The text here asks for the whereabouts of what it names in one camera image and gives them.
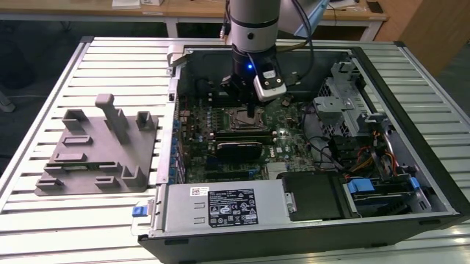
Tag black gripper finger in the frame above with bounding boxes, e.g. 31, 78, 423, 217
218, 74, 258, 119

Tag metal socket cover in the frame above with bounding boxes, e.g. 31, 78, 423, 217
229, 107, 265, 131

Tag CPU socket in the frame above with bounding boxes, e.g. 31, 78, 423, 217
226, 107, 266, 133

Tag black RAM slots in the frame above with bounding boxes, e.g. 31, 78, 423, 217
213, 131, 274, 146
206, 91, 268, 108

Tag green motherboard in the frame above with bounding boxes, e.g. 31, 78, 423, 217
174, 95, 321, 184

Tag black graphics card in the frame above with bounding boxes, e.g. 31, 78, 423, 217
213, 140, 262, 166

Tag silver drive cage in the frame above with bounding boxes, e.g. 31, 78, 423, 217
311, 62, 373, 138

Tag small silver heatsink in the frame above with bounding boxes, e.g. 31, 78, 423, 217
266, 162, 289, 176

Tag grey parts rack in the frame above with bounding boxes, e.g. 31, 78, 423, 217
33, 93, 162, 196

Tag wooden desk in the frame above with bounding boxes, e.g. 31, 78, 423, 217
0, 0, 389, 42

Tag grey plastic latch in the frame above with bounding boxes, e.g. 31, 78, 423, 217
356, 112, 388, 131

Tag white barcode sticker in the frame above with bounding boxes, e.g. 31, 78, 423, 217
188, 186, 210, 197

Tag black power supply label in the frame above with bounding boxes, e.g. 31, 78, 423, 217
206, 188, 260, 228

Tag silver power supply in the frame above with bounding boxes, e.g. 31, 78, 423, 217
160, 180, 292, 234

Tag blue disk carrier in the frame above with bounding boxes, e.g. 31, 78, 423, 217
345, 177, 420, 197

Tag brown wooden cabinet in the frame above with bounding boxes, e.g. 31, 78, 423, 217
373, 0, 470, 80

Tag black hard disk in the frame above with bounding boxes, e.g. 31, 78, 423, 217
351, 192, 413, 218

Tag black PC case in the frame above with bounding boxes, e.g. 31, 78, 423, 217
129, 40, 470, 264

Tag grey chair leg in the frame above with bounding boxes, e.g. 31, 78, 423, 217
0, 84, 15, 113

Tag silver disk bay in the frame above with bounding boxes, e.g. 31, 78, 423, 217
340, 173, 433, 219

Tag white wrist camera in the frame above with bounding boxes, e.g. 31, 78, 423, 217
252, 62, 288, 102

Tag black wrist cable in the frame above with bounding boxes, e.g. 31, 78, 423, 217
284, 0, 316, 87

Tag coloured power wires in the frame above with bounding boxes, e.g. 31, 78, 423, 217
343, 130, 400, 179

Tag small silver bracket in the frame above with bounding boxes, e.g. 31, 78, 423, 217
282, 191, 297, 214

